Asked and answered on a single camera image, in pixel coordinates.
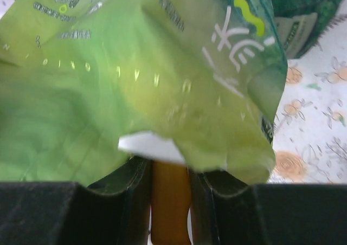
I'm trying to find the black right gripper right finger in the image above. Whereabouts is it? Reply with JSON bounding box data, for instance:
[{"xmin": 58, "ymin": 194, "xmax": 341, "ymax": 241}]
[{"xmin": 189, "ymin": 171, "xmax": 346, "ymax": 245}]

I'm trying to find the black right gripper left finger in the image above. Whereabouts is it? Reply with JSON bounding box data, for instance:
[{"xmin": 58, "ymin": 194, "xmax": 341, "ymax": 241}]
[{"xmin": 1, "ymin": 157, "xmax": 152, "ymax": 244}]

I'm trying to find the yellow plastic litter scoop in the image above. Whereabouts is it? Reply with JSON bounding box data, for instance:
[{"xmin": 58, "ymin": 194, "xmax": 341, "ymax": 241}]
[{"xmin": 151, "ymin": 162, "xmax": 191, "ymax": 244}]

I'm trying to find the green cat litter bag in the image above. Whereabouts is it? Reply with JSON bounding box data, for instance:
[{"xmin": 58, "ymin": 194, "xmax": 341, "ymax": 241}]
[{"xmin": 0, "ymin": 0, "xmax": 347, "ymax": 185}]

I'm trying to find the floral patterned table mat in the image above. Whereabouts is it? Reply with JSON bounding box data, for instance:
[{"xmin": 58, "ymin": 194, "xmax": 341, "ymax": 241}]
[{"xmin": 269, "ymin": 5, "xmax": 346, "ymax": 184}]

